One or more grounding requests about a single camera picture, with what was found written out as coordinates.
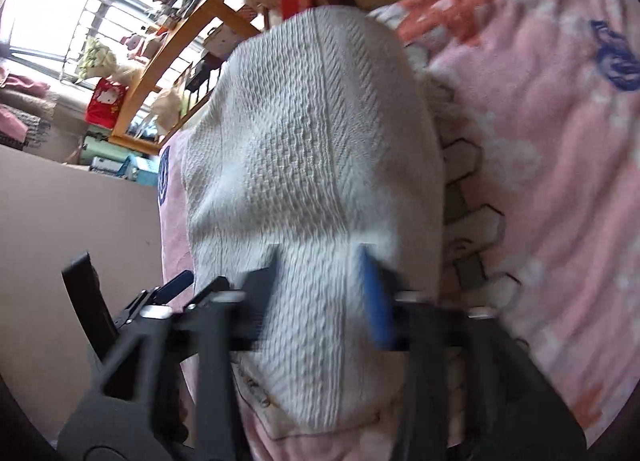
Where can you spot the pink patterned bedspread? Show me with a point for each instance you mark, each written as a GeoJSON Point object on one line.
{"type": "Point", "coordinates": [539, 106]}

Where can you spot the wooden shelf rack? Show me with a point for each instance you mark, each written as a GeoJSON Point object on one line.
{"type": "Point", "coordinates": [185, 32]}

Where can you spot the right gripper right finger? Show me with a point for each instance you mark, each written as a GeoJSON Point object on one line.
{"type": "Point", "coordinates": [511, 410]}

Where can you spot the white zip hoodie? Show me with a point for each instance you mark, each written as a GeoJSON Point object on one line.
{"type": "Point", "coordinates": [317, 143]}

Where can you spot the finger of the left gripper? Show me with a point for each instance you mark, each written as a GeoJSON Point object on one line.
{"type": "Point", "coordinates": [174, 287]}

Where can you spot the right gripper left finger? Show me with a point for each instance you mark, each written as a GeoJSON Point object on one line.
{"type": "Point", "coordinates": [165, 391]}

